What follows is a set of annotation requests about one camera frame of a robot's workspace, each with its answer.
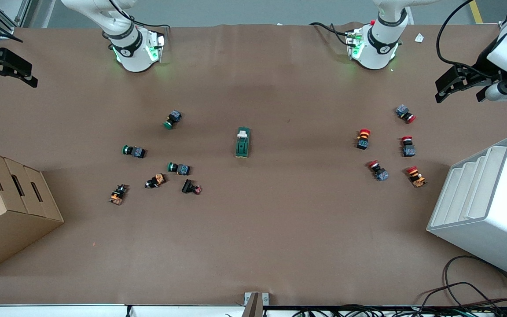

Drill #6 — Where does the brown table mat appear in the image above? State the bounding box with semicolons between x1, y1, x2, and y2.
0;22;507;306

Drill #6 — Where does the black base cable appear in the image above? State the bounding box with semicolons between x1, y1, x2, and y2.
309;21;352;44

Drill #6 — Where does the black switch red contact block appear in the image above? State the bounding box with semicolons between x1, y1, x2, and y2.
181;179;202;195

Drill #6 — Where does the white stepped sorting rack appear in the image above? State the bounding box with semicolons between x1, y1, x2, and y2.
426;136;507;283

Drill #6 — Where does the red button orange contact block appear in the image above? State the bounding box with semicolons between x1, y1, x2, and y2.
405;166;427;188

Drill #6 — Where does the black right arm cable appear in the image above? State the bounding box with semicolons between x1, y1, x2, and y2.
107;0;170;29

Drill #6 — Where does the metal table edge bracket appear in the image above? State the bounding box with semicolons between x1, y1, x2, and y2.
244;292;269;317

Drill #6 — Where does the green push button blue block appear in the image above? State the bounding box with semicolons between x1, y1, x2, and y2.
163;110;183;130
122;144;147;159
167;162;191;176

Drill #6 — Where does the white table edge rail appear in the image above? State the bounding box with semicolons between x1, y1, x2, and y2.
0;303;245;317

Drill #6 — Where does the red mushroom button grey block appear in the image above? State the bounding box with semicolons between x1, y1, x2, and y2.
395;104;417;124
401;136;416;158
367;160;389;182

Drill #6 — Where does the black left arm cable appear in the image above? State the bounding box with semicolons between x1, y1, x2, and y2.
437;0;500;77

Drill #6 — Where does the black cable bundle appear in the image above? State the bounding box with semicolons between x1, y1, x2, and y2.
289;302;507;317

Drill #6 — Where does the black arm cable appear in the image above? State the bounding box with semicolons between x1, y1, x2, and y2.
437;0;500;77
107;0;170;29

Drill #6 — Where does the black looped cable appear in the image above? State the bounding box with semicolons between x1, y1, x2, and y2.
421;255;507;309

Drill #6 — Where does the green load switch white toggle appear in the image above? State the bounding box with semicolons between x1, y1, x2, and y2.
235;127;251;159

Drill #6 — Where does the black push button orange block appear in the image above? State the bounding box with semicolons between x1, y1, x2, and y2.
144;173;167;189

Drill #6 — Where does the brown cardboard box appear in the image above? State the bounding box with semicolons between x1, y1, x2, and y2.
0;147;65;277

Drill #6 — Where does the aluminium frame post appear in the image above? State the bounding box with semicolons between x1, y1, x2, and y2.
0;0;34;38

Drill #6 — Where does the black selector switch orange block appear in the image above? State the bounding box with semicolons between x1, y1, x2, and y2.
109;184;129;206

